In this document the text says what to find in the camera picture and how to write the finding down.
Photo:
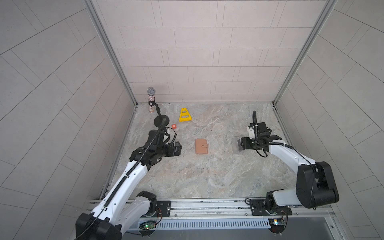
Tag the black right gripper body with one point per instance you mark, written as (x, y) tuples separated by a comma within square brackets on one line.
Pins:
[(251, 143)]

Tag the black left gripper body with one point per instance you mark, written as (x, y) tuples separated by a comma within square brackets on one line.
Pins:
[(166, 150)]

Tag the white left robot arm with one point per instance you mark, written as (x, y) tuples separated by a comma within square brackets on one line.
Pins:
[(111, 218)]

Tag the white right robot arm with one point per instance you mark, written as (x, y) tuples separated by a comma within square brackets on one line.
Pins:
[(315, 182)]

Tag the black round-base stand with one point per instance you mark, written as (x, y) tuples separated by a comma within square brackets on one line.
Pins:
[(160, 118)]

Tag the yellow triangular stand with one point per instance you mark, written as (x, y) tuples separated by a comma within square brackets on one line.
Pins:
[(185, 115)]

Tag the glass bottle with grey cap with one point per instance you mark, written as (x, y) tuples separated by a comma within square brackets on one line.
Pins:
[(151, 97)]

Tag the left green circuit board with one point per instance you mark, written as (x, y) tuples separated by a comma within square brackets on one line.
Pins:
[(147, 228)]

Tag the white vent grille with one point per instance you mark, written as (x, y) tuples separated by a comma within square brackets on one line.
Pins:
[(213, 224)]

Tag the right circuit board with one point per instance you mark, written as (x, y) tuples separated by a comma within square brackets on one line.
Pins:
[(277, 225)]

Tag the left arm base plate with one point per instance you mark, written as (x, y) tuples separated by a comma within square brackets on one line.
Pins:
[(162, 207)]

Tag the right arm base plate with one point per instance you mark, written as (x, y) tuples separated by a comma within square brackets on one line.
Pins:
[(266, 207)]

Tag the aluminium mounting rail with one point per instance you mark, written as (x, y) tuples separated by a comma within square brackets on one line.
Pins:
[(232, 208)]

